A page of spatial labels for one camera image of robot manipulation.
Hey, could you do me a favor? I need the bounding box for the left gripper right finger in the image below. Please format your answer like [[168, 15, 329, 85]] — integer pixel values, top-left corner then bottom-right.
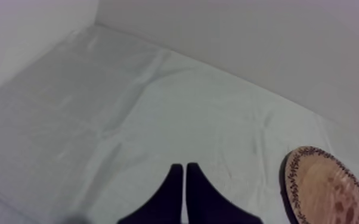
[[185, 161, 264, 224]]

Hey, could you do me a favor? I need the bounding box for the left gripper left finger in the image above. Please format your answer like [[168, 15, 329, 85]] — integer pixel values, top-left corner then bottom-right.
[[117, 163, 184, 224]]

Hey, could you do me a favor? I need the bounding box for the round wooden board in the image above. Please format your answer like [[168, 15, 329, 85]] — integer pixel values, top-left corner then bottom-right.
[[279, 145, 359, 224]]

